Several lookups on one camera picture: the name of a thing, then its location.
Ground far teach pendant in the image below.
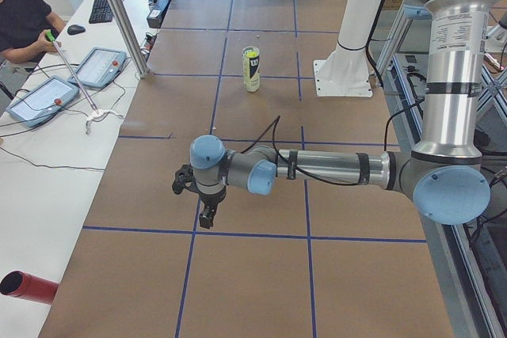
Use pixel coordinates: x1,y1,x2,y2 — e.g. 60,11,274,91
74,47,127,89

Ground far black camera cable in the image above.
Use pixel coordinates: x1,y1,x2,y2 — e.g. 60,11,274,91
237,115,365,187

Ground near teach pendant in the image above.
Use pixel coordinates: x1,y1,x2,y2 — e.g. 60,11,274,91
6,76,79,127

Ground black computer mouse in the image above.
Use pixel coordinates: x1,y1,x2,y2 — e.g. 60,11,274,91
67,25,86,36

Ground person's hand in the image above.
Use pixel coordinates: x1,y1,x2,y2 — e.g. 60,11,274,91
36,34,57,52

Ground teach pendant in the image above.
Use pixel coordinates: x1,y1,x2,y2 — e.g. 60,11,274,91
74,47,127,89
6,76,79,127

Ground red fire extinguisher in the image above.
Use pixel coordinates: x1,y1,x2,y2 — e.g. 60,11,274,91
1,271,59,305

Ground grabber stick green handle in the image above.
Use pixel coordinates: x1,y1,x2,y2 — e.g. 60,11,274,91
45,29,98,112

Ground aluminium frame post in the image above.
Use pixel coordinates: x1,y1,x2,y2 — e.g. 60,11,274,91
108,0,149,78

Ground black keyboard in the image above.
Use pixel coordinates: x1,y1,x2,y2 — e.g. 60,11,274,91
89,0,113,24

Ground person in black shirt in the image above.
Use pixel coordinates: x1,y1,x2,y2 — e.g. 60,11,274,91
1,0,66,64

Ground clear tennis ball can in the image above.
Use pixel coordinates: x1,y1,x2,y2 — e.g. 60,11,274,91
242,46,260,93

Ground white pedestal column base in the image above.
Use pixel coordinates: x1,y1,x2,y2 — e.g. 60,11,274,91
314,0,382,97

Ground black computer box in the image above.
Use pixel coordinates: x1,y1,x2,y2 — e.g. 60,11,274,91
147,0,170,28

